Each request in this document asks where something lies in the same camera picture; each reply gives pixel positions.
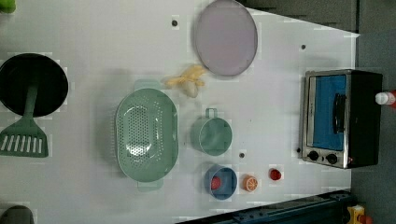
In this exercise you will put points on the black cylinder cup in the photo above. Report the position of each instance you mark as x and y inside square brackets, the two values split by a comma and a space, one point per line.
[17, 214]

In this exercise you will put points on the green toy vegetable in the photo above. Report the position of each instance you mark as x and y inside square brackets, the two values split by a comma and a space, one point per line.
[7, 6]

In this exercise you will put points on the black toaster oven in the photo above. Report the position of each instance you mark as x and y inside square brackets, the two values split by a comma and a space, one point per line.
[341, 119]

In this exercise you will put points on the orange slice toy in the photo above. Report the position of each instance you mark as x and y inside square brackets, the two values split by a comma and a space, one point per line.
[250, 183]

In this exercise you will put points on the black frying pan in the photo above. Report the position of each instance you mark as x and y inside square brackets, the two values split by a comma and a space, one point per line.
[18, 72]

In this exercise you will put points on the blue metal frame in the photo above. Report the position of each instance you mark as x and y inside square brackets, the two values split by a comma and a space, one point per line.
[326, 208]

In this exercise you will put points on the red plush ketchup bottle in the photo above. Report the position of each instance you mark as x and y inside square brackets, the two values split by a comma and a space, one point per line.
[386, 98]

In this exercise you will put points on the green metal cup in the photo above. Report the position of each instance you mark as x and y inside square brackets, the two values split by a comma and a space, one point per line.
[211, 134]

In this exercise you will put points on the lilac oval plate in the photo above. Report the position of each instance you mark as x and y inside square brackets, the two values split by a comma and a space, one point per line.
[226, 38]

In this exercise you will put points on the red toy fruit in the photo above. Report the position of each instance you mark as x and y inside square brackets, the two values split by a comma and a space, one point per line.
[215, 183]

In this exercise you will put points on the toy strawberry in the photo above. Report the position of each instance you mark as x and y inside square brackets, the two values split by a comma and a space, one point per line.
[274, 174]

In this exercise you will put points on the blue bowl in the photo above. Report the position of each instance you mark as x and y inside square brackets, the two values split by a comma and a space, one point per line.
[228, 181]

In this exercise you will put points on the green perforated colander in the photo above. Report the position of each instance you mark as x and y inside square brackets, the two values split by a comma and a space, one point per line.
[146, 135]

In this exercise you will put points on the green slotted spatula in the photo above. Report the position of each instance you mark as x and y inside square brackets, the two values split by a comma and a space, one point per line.
[25, 138]

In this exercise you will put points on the yellow toy banana bunch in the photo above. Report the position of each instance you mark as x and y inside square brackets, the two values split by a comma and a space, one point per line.
[189, 81]

